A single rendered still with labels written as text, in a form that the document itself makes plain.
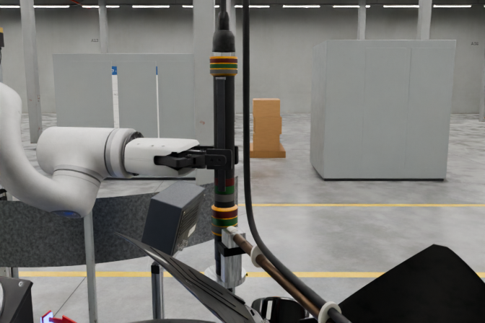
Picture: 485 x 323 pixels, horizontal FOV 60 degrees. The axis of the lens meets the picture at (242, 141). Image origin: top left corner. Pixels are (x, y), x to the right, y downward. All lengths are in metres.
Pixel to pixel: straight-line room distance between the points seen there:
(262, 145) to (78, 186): 8.24
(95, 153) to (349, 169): 6.43
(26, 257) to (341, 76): 5.27
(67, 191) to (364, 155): 6.49
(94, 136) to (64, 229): 1.98
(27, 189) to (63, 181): 0.06
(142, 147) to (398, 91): 6.53
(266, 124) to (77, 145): 8.15
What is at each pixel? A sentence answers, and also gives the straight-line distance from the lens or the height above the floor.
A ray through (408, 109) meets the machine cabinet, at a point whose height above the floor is 1.18.
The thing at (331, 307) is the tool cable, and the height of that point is 1.41.
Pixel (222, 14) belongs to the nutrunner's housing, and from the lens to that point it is 0.66.
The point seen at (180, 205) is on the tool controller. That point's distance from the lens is 1.37.
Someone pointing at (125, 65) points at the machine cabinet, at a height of 1.87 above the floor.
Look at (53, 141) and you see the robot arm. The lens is 0.76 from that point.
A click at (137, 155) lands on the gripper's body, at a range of 0.67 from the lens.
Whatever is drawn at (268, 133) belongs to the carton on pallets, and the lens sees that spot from 8.84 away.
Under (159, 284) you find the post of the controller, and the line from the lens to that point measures 1.42.
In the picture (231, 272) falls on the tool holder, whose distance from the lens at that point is 0.69.
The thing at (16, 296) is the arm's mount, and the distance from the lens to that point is 1.27.
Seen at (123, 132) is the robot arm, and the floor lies 1.54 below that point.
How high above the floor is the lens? 1.63
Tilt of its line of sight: 8 degrees down
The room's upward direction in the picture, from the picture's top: straight up
